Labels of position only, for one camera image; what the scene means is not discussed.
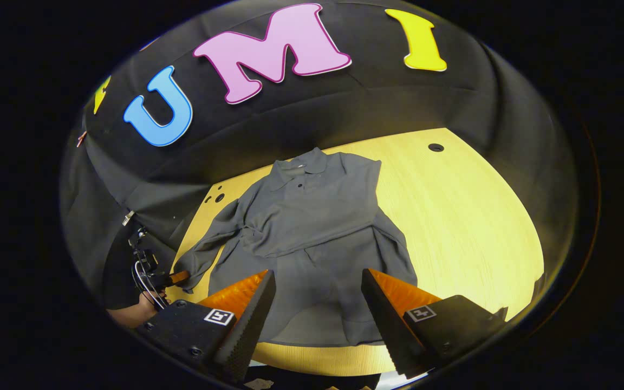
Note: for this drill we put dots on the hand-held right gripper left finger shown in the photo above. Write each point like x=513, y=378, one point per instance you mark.
x=247, y=330

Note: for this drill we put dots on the black backdrop cloth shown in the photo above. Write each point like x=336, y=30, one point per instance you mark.
x=344, y=108

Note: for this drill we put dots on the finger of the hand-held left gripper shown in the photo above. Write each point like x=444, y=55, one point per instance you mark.
x=179, y=278

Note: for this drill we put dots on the grey collared shirt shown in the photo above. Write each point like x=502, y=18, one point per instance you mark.
x=312, y=244

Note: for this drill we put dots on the silver metal clip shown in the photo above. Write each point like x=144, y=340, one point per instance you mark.
x=128, y=218

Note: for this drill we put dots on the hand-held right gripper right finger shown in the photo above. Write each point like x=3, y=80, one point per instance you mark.
x=390, y=325

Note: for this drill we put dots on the red clip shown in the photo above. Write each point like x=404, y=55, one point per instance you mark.
x=82, y=139

